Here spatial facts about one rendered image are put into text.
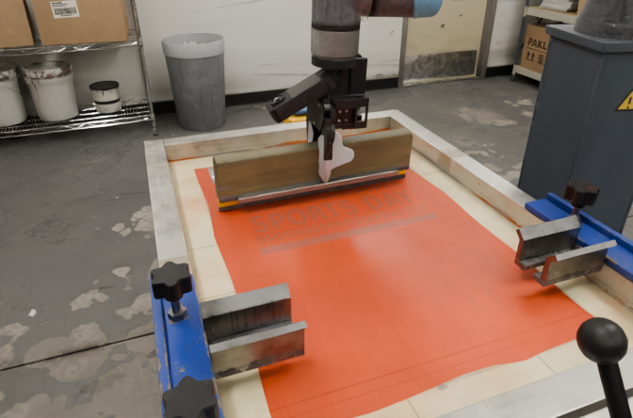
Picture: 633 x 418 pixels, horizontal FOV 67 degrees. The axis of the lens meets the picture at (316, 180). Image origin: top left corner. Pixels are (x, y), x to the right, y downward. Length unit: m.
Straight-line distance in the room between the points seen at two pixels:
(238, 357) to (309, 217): 0.35
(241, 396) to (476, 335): 0.28
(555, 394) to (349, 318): 0.23
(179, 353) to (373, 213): 0.42
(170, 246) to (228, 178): 0.16
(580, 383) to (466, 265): 0.24
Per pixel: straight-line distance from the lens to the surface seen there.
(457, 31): 5.15
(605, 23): 1.06
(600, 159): 1.12
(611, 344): 0.34
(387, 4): 0.75
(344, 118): 0.80
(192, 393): 0.42
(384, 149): 0.87
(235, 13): 4.17
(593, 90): 1.04
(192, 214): 0.84
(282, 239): 0.75
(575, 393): 0.55
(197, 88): 3.70
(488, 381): 0.58
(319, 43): 0.75
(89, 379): 1.96
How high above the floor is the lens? 1.38
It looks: 28 degrees down
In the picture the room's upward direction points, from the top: straight up
